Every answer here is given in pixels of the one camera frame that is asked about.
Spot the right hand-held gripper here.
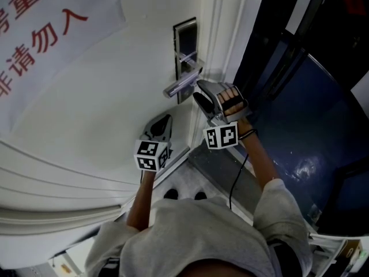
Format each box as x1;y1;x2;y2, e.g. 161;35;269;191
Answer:
193;79;254;150

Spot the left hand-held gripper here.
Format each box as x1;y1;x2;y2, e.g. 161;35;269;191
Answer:
133;114;174;173

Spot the person's left forearm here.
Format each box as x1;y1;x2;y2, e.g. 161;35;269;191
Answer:
126;170;157;232

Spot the person's right forearm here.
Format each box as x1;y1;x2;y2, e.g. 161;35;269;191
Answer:
237;117;285;192

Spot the silver door lock plate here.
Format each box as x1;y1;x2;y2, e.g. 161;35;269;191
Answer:
172;16;203;105

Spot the white door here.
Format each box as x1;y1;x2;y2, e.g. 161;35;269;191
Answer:
0;0;209;261

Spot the person's right hand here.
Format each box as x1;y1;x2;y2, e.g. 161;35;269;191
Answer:
216;87;246;118

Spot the grey stone threshold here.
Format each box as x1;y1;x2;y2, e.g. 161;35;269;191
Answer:
187;141;318;233

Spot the person's grey sweatshirt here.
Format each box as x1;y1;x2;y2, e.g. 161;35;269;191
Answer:
84;178;314;277

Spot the paper notice with red print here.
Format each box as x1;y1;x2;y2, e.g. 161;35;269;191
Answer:
0;0;128;140

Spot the brown cardboard box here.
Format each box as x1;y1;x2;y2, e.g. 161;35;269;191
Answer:
335;239;364;263

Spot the silver door handle lever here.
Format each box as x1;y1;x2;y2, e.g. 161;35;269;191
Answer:
162;66;204;99

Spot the black doorway frame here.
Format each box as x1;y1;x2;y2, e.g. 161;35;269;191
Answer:
232;0;289;112

